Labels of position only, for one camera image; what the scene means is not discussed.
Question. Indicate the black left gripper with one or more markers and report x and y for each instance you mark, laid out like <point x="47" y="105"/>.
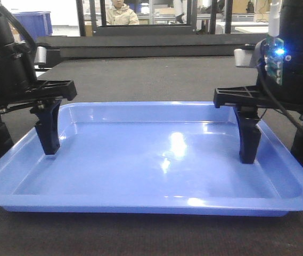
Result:
<point x="20" y="88"/>

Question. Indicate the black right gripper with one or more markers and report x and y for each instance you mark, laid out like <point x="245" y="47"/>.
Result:
<point x="285" y="22"/>

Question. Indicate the blue plastic tray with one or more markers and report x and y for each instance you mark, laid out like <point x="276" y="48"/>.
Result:
<point x="150" y="157"/>

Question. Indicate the green circuit board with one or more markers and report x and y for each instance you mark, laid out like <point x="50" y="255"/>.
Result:
<point x="274" y="58"/>

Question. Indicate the blue storage crate background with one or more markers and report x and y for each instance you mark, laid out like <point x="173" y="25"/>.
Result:
<point x="37" y="23"/>

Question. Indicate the seated person beige jacket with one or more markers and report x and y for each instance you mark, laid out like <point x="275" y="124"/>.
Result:
<point x="122" y="16"/>

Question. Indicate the black raised table rail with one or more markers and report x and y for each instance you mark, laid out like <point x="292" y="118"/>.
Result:
<point x="103" y="47"/>

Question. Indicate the black metal frame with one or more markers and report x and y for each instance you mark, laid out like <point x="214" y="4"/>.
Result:
<point x="182" y="20"/>

